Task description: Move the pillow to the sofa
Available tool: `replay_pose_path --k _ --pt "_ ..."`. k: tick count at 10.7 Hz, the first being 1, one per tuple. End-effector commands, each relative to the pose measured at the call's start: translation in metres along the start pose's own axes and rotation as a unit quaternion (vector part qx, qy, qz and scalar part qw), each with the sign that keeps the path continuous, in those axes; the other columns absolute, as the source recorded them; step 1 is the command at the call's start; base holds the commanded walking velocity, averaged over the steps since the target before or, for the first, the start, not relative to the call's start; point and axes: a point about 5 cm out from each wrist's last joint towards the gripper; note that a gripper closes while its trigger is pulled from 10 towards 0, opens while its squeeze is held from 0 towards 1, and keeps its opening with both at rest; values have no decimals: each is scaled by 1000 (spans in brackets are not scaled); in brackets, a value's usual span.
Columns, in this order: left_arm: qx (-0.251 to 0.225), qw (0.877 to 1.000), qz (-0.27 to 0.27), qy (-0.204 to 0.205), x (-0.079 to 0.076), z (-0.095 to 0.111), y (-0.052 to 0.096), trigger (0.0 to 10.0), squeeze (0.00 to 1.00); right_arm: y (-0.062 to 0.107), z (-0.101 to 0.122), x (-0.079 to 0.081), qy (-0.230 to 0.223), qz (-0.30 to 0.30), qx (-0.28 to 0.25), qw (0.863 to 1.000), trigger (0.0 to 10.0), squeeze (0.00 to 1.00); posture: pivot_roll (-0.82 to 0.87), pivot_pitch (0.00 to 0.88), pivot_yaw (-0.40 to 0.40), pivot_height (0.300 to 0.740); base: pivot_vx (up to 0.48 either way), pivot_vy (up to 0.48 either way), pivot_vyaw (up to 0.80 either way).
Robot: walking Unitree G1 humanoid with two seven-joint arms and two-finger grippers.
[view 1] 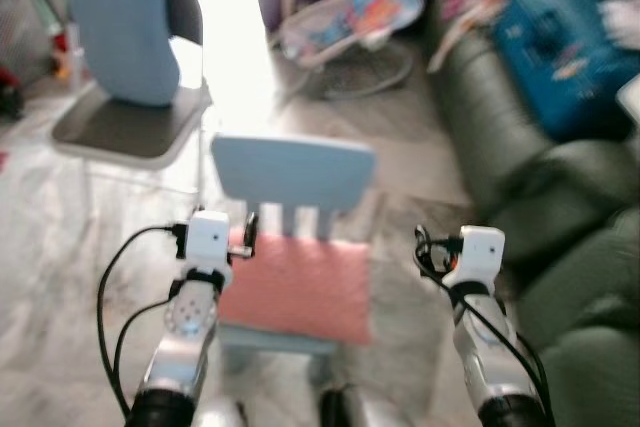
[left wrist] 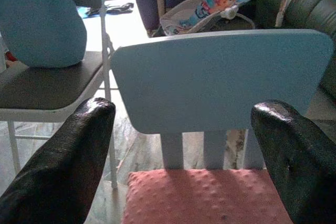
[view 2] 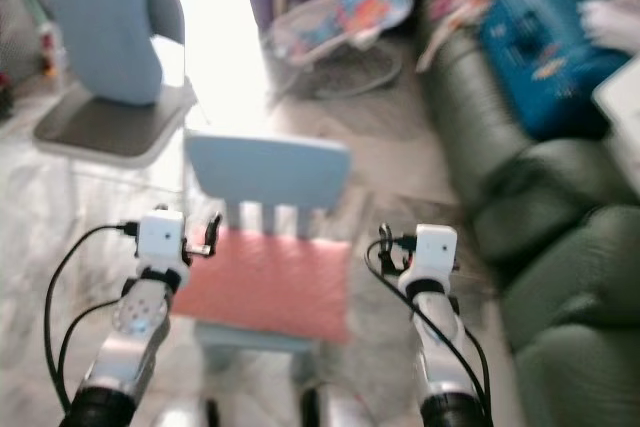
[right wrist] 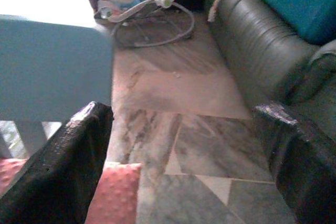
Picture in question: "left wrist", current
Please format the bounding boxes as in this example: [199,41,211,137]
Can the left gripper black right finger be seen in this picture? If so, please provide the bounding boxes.
[250,100,336,224]

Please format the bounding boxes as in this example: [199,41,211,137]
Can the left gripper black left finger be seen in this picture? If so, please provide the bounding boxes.
[0,97,117,224]

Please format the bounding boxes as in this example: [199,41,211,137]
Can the pink dotted pillow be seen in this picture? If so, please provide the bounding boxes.
[122,168,293,224]

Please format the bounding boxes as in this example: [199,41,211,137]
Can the green leather sofa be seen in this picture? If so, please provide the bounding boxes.
[256,0,336,99]

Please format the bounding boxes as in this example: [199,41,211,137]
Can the white folding chair dark seat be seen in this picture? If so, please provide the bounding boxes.
[0,0,119,189]

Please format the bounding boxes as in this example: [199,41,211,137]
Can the light blue child chair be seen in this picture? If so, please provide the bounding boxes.
[110,29,334,171]

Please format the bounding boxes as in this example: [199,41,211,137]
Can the light blue cushion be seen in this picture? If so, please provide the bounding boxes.
[0,0,88,69]

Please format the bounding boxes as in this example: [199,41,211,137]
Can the colourful baby bouncer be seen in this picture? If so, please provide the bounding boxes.
[159,0,257,36]

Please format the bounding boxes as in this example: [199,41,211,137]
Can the purple armchair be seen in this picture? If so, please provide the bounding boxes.
[132,0,224,37]

